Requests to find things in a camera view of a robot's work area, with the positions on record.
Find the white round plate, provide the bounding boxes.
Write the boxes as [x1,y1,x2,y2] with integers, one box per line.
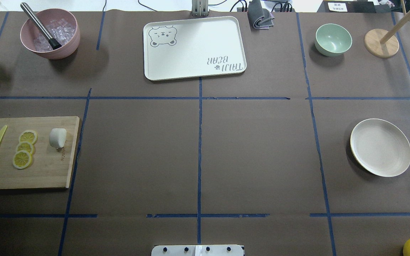
[350,118,410,177]

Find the white bear tray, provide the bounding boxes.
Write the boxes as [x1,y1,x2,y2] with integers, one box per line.
[143,16,247,81]

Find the folded grey cloth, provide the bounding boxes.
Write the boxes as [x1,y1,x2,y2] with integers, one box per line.
[247,0,274,30]

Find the black power strip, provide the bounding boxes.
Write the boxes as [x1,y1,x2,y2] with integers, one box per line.
[231,0,294,12]

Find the green bowl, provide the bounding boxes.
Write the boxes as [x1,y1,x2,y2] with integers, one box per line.
[315,24,353,57]

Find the bamboo cutting board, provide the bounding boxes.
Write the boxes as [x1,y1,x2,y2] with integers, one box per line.
[0,116,80,189]

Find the clear ice cubes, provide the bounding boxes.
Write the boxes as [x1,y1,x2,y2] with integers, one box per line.
[33,19,75,52]

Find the pink bowl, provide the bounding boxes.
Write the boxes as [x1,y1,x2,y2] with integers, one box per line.
[20,9,81,60]

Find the black box with label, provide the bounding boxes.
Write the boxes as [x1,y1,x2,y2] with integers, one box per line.
[317,0,376,13]

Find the middle lemon slice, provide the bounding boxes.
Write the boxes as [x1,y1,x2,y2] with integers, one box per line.
[16,141,35,155]

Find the bottom lemon slice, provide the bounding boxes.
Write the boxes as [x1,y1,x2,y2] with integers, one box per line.
[12,150,32,170]

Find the wooden mug stand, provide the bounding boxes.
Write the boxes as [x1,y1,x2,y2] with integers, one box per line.
[363,10,410,58]

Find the aluminium frame post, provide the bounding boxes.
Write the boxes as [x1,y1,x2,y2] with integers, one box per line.
[191,0,209,17]

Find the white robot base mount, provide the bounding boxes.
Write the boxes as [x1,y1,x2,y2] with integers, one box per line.
[151,244,245,256]

